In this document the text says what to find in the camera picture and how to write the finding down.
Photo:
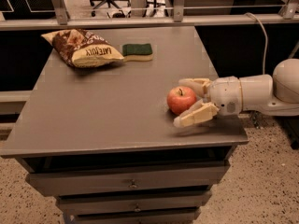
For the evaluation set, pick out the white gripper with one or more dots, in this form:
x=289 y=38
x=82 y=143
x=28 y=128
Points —
x=224 y=94

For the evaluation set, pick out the red apple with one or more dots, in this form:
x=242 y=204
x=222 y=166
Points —
x=180 y=99

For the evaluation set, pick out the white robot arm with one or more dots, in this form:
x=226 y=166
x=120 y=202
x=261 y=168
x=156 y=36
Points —
x=273 y=95

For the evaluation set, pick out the brown chip bag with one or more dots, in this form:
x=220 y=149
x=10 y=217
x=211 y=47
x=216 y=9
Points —
x=82 y=49

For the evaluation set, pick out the green yellow sponge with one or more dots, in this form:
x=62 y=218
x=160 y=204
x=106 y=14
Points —
x=137 y=52

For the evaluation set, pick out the grey drawer cabinet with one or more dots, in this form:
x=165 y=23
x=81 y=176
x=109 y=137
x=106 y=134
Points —
x=116 y=116

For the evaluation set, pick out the middle grey drawer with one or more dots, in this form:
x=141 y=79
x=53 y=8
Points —
x=135 y=202

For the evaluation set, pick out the grey drawer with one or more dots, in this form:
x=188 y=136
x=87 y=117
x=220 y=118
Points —
x=135 y=202
x=164 y=216
x=127 y=179

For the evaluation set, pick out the bottom grey drawer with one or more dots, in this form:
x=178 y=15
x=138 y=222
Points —
x=164 y=216

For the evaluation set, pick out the grey metal railing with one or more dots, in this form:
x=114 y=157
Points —
x=62 y=14

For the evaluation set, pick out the top grey drawer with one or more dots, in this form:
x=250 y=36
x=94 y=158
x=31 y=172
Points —
x=127 y=179

